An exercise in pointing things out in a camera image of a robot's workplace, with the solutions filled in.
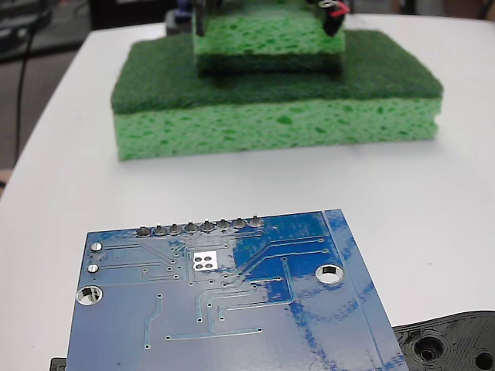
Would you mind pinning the blue printed circuit board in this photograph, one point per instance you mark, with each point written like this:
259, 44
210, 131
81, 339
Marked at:
247, 309

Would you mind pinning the dark background equipment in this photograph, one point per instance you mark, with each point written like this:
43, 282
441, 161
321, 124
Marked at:
19, 23

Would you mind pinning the small green scrub sponge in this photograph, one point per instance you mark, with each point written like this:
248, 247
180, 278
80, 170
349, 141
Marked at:
267, 38

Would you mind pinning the grey blue base block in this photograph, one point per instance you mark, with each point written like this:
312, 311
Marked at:
178, 19

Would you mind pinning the large green scrub sponge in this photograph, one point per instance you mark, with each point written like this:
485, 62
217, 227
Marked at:
270, 123

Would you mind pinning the black plastic mount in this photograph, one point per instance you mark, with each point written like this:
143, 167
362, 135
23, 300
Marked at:
444, 340

